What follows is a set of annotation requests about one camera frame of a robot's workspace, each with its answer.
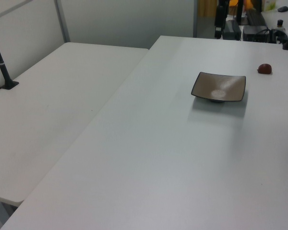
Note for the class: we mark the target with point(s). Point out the black keyboard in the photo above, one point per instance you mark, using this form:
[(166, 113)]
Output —
[(255, 17)]

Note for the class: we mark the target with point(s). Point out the small round reddish-brown food item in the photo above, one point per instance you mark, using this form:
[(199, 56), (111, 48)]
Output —
[(265, 68)]

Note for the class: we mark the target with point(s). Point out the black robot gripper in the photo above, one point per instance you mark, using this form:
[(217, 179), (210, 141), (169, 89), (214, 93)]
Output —
[(219, 16)]

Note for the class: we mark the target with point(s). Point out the grey metal partition post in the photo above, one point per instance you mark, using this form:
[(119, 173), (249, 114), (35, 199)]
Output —
[(62, 21)]

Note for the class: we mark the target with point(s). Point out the black power adapter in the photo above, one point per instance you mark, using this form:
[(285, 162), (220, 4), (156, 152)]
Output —
[(232, 30)]

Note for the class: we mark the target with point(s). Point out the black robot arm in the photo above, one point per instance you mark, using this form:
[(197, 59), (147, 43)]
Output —
[(224, 3)]

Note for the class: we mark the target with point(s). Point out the square brown ceramic plate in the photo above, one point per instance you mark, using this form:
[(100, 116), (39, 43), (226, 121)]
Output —
[(218, 87)]

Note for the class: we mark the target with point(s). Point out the yellow cabinet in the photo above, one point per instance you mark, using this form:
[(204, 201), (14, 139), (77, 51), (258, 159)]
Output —
[(207, 7)]

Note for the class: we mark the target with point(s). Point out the green and white box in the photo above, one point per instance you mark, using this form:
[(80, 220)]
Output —
[(270, 5)]

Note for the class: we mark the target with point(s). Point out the dark computer mouse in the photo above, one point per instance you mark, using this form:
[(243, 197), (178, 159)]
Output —
[(283, 9)]

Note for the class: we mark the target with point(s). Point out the black electronics box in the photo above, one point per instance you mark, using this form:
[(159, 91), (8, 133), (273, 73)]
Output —
[(255, 33)]

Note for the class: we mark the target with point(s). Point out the black camera stand pole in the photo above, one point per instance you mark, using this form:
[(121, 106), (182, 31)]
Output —
[(1, 69)]

